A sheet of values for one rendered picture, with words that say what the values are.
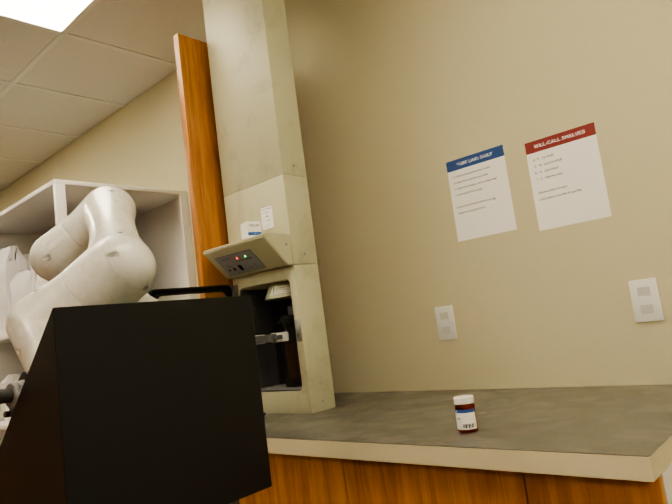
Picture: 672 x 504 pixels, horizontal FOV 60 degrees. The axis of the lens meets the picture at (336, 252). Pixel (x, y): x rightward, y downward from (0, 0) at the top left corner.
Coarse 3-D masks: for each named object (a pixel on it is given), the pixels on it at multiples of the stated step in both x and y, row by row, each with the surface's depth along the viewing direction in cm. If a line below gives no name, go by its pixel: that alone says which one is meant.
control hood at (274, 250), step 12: (240, 240) 188; (252, 240) 184; (264, 240) 181; (276, 240) 183; (288, 240) 187; (204, 252) 200; (216, 252) 197; (228, 252) 194; (264, 252) 186; (276, 252) 183; (288, 252) 186; (216, 264) 202; (264, 264) 190; (276, 264) 188; (288, 264) 186; (228, 276) 205; (240, 276) 203
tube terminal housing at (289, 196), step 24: (240, 192) 205; (264, 192) 197; (288, 192) 191; (240, 216) 205; (288, 216) 189; (312, 240) 196; (312, 264) 194; (240, 288) 205; (264, 288) 213; (312, 288) 191; (312, 312) 190; (312, 336) 188; (312, 360) 186; (312, 384) 184; (264, 408) 196; (288, 408) 189; (312, 408) 182
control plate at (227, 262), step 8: (224, 256) 196; (232, 256) 194; (240, 256) 192; (248, 256) 191; (256, 256) 189; (224, 264) 200; (232, 264) 198; (240, 264) 196; (248, 264) 194; (256, 264) 192; (232, 272) 201; (240, 272) 199
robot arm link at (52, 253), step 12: (60, 228) 138; (36, 240) 140; (48, 240) 137; (60, 240) 137; (72, 240) 137; (36, 252) 137; (48, 252) 136; (60, 252) 137; (72, 252) 138; (36, 264) 137; (48, 264) 136; (60, 264) 137; (48, 276) 138
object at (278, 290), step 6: (276, 282) 198; (282, 282) 197; (288, 282) 196; (270, 288) 199; (276, 288) 197; (282, 288) 196; (288, 288) 195; (270, 294) 197; (276, 294) 195; (282, 294) 194; (288, 294) 194; (270, 300) 206
